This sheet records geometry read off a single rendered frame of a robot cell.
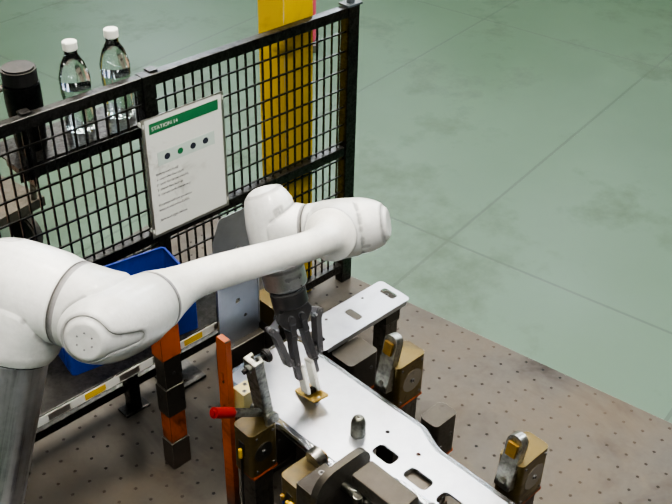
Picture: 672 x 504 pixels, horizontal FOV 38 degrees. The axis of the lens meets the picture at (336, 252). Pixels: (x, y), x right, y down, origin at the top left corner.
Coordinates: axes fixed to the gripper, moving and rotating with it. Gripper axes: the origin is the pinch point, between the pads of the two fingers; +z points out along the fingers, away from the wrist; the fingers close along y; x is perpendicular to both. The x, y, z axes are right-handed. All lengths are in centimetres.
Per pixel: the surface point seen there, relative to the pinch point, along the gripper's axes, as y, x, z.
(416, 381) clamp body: 23.7, -3.8, 10.8
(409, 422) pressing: 13.0, -15.1, 11.8
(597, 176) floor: 260, 170, 60
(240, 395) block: -14.8, 1.8, -1.5
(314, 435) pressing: -5.4, -8.0, 8.7
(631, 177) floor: 273, 161, 63
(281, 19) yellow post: 35, 42, -67
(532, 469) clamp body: 24.0, -38.5, 18.9
